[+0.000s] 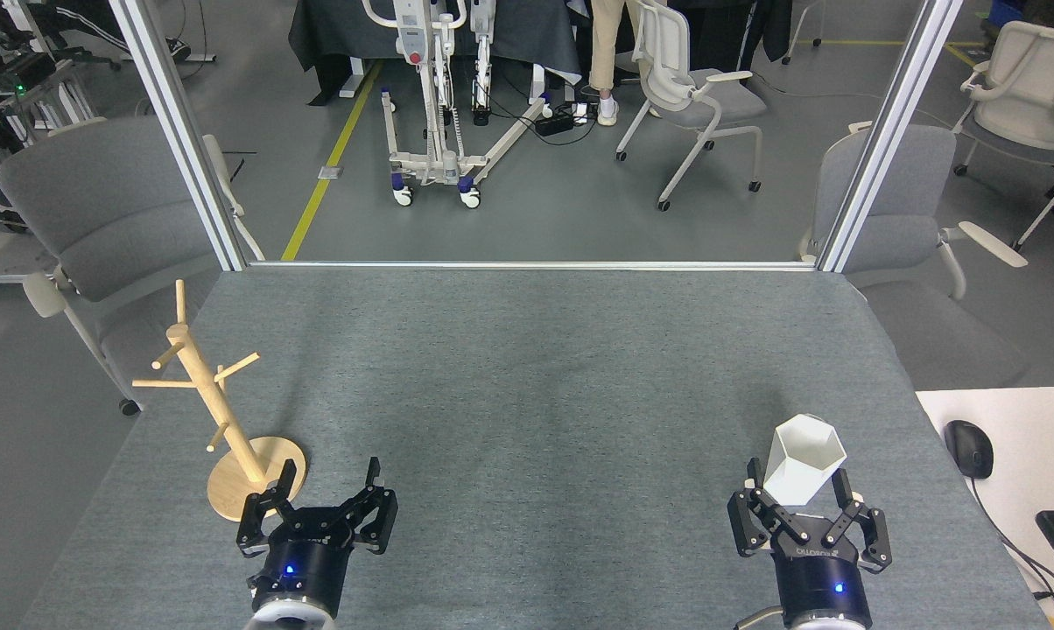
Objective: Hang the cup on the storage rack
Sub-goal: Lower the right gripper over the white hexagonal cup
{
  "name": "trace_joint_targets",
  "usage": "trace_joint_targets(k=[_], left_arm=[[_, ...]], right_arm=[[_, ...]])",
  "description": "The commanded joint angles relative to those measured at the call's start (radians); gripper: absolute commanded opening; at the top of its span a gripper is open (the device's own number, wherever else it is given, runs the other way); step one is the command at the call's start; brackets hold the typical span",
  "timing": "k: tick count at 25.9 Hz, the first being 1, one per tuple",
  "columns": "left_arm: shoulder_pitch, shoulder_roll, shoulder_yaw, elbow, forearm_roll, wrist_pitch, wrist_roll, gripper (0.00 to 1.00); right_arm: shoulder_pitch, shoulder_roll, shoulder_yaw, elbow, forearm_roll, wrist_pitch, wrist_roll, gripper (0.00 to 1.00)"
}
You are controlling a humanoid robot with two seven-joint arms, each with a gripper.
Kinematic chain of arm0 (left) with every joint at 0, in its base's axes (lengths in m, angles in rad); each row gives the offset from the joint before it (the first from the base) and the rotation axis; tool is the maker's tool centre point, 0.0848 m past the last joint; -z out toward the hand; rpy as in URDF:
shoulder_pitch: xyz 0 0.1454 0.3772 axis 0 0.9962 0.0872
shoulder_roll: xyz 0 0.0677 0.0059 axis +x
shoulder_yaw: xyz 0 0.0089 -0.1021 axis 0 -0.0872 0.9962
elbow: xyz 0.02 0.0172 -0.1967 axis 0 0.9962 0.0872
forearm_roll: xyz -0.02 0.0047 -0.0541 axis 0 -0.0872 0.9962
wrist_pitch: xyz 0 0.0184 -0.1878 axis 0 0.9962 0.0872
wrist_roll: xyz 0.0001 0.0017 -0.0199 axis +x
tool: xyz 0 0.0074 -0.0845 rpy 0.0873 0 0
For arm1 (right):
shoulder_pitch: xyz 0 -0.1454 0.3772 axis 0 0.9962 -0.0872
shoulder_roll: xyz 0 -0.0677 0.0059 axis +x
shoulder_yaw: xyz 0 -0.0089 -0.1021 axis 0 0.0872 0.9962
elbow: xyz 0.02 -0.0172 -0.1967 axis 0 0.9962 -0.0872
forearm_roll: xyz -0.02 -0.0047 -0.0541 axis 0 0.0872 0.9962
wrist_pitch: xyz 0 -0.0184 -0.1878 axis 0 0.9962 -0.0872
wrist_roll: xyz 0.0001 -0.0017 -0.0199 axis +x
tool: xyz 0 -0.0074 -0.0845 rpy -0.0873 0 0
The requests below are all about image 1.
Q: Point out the black power strip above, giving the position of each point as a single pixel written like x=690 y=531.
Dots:
x=553 y=122

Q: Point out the white desk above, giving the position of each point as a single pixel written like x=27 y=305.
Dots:
x=1035 y=437

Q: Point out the white office chair grey seat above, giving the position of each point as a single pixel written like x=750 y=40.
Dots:
x=720 y=101

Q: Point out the white hexagonal cup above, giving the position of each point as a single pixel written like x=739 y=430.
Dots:
x=803 y=459

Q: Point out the silver frame rail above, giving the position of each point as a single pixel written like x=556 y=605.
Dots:
x=536 y=265

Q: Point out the grey armchair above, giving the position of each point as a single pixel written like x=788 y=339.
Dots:
x=895 y=210
x=107 y=210

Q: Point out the dark cloth covered table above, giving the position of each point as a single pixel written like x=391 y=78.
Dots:
x=527 y=35

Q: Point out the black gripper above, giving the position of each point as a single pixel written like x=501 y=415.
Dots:
x=820 y=573
x=304 y=556

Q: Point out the silver frame post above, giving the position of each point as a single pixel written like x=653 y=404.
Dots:
x=886 y=131
x=181 y=131

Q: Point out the person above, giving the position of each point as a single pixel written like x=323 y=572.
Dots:
x=606 y=52

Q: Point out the black computer mouse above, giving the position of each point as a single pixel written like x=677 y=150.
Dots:
x=969 y=448

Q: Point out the wooden cup rack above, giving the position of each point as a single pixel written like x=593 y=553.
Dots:
x=256 y=486

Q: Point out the metal floor plate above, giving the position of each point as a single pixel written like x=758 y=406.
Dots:
x=331 y=172

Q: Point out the cream office chair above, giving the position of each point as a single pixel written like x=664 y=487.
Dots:
x=1030 y=96

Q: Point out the white wheeled stand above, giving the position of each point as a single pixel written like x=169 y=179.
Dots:
x=439 y=157

